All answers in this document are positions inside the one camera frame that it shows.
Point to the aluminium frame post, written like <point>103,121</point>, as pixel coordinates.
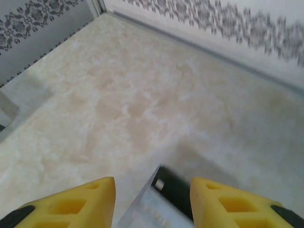
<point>96,7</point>

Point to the black credit card with chip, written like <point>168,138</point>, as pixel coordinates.
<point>173,192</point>

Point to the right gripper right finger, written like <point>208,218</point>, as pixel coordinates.
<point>202,197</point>

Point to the magazine with photo cover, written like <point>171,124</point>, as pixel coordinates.
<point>7,109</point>

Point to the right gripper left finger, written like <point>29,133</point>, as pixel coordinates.
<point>104,190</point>

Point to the white blue credit card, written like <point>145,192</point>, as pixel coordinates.
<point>147,213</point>

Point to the silver card packet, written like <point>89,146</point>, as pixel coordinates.
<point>137,202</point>

